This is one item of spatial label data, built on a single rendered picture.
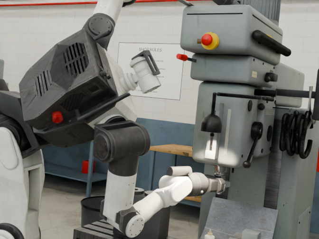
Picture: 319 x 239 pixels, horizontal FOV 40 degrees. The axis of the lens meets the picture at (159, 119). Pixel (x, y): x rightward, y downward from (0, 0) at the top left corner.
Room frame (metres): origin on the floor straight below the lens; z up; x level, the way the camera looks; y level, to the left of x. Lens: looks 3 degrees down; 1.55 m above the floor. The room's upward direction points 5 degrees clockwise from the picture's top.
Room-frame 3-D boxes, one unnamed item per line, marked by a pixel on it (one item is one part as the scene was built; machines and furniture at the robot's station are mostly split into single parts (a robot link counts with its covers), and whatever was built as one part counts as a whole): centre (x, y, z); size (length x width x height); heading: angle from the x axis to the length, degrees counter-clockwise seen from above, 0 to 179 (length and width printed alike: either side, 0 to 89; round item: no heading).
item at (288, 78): (2.16, -0.50, 1.66); 0.80 x 0.23 x 0.20; 151
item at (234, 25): (1.73, -0.27, 1.81); 0.47 x 0.26 x 0.16; 151
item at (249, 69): (1.76, -0.28, 1.68); 0.34 x 0.24 x 0.10; 151
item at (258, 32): (1.68, -0.41, 1.79); 0.45 x 0.04 x 0.04; 151
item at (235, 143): (1.73, -0.26, 1.47); 0.21 x 0.19 x 0.32; 61
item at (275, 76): (1.71, -0.41, 1.66); 0.12 x 0.04 x 0.04; 151
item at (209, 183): (1.66, -0.19, 1.23); 0.13 x 0.12 x 0.10; 39
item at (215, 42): (1.52, -0.15, 1.76); 0.06 x 0.02 x 0.06; 61
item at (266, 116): (1.89, -0.36, 1.47); 0.24 x 0.19 x 0.26; 61
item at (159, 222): (1.92, 0.04, 1.03); 0.22 x 0.12 x 0.20; 68
